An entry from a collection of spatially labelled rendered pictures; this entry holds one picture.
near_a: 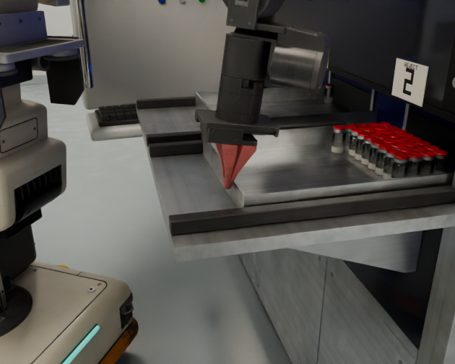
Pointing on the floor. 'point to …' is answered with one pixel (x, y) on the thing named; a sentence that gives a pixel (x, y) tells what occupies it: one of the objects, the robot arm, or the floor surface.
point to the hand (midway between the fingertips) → (227, 182)
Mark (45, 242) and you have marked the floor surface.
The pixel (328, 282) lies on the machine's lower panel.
